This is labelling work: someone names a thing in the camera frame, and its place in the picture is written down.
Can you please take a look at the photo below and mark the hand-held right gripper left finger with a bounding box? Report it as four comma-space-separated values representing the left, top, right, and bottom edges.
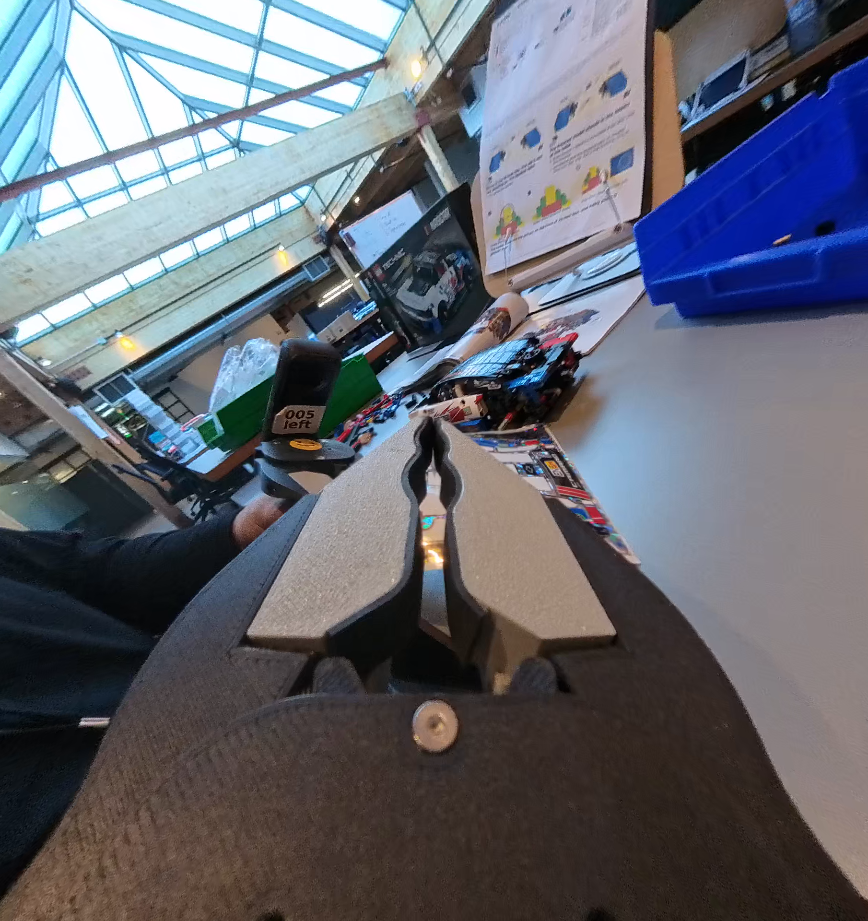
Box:
246, 415, 436, 670

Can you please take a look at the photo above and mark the black toy set box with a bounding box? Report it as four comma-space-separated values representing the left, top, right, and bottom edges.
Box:
362, 183, 494, 351

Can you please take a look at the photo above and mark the clear plastic bag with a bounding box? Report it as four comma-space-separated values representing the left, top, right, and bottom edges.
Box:
210, 338, 280, 411

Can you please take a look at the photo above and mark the grey desk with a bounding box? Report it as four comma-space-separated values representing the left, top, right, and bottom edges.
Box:
189, 273, 868, 915

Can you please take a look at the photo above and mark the shelf of storage boxes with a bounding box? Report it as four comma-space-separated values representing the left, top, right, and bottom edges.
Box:
92, 374, 219, 461

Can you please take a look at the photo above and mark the whiteboard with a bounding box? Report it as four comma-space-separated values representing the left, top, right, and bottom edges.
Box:
339, 190, 426, 269

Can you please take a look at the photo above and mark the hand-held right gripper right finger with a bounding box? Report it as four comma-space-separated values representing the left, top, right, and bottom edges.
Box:
433, 421, 618, 659

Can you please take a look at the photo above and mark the blue plastic bin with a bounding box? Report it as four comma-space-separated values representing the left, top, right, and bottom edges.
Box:
633, 43, 868, 319

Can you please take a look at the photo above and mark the black office chair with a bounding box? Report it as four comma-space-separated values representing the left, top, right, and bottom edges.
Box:
114, 432, 255, 522

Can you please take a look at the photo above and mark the printed instruction sheet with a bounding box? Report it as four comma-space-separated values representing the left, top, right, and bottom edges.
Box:
479, 0, 651, 276

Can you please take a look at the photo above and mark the wooden wall shelf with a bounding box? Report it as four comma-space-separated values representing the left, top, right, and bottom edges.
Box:
682, 11, 868, 141

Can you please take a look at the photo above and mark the person's left forearm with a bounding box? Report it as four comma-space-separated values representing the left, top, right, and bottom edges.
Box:
0, 507, 244, 641

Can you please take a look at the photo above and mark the pile of loose toy bricks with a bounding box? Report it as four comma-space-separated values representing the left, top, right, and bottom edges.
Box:
333, 392, 421, 450

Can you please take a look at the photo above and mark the instruction sheet on stand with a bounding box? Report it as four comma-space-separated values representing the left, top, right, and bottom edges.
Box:
542, 241, 644, 307
470, 29, 687, 289

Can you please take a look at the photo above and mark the person's dark clothing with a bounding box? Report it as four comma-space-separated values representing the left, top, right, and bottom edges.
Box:
0, 576, 165, 921

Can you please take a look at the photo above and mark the toy brick race car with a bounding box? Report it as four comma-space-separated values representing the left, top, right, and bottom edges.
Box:
409, 332, 580, 425

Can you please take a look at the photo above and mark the person's left hand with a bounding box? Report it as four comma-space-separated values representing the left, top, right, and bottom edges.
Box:
231, 495, 293, 549

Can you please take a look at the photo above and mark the open instruction booklet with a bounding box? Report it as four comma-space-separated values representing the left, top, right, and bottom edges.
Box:
409, 275, 647, 382

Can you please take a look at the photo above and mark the green plastic crate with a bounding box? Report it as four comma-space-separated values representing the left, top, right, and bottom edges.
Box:
214, 353, 385, 450

